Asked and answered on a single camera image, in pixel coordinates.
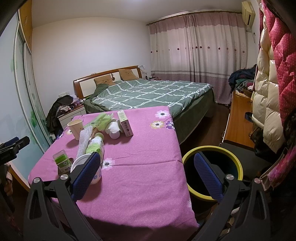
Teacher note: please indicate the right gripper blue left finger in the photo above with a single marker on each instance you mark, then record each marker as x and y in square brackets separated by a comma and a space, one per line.
[82, 176]

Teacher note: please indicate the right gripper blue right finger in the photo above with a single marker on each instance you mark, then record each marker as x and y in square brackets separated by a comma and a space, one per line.
[213, 181]

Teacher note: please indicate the white plastic bowl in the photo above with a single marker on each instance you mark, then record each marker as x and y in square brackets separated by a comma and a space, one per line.
[80, 161]

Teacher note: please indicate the green label yogurt bottle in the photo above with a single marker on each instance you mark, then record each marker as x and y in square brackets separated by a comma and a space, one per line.
[96, 144]

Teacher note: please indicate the clear green lidded jar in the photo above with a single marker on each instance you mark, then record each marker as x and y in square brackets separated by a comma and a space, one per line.
[60, 156]

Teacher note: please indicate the clear bubble wrap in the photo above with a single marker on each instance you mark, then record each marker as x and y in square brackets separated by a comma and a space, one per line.
[84, 138]

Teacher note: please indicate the beige paper cup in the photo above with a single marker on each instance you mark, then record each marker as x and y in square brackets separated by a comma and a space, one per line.
[75, 127]

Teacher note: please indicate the green plastic wrapper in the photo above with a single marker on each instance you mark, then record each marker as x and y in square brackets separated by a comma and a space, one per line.
[101, 121]

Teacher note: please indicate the white tissue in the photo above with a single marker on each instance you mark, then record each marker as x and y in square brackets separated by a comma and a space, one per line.
[113, 127]

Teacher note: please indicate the tall green pink box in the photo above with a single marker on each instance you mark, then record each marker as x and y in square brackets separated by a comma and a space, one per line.
[125, 124]

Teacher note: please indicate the white pill bottle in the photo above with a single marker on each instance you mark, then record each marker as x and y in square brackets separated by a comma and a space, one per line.
[114, 135]

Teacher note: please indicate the yellow rimmed trash bin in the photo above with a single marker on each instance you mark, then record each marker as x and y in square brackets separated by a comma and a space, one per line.
[219, 156]

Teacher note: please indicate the sliding wardrobe door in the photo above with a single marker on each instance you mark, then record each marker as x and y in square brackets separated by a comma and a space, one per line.
[21, 111]

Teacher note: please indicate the white nightstand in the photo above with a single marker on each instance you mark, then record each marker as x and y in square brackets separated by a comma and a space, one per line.
[67, 117]

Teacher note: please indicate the pink floral tablecloth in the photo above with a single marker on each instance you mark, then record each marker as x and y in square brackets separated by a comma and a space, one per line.
[142, 193]

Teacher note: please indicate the pink floral garment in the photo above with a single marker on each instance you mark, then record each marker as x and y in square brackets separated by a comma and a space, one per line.
[279, 170]

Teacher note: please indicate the wooden low cabinet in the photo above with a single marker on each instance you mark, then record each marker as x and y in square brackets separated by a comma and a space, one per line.
[238, 127]

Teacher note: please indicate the dark clothes on nightstand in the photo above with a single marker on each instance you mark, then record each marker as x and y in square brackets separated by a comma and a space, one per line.
[52, 122]

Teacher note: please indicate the wooden headboard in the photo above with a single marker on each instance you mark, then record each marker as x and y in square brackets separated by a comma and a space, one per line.
[85, 86]

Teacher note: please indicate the bed with green quilt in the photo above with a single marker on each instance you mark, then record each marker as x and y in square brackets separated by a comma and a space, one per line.
[188, 102]

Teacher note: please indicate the cream puffer jacket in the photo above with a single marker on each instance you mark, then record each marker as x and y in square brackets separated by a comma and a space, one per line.
[266, 107]

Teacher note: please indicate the brown pillow left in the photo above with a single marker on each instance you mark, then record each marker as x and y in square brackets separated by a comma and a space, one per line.
[105, 79]

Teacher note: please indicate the brown pillow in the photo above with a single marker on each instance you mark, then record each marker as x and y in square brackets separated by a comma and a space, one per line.
[127, 74]
[105, 79]

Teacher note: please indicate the brown pillow right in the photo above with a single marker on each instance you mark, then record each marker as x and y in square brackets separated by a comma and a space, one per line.
[127, 74]

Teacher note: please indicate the pile of clothes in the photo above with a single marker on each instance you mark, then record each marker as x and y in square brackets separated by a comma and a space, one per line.
[238, 77]

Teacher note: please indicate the pink white curtain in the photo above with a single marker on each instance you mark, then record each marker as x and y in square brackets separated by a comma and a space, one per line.
[204, 47]

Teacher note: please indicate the red puffer jacket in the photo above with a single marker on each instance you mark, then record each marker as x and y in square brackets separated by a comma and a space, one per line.
[283, 44]

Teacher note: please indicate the wall air conditioner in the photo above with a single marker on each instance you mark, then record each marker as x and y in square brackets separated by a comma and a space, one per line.
[248, 13]

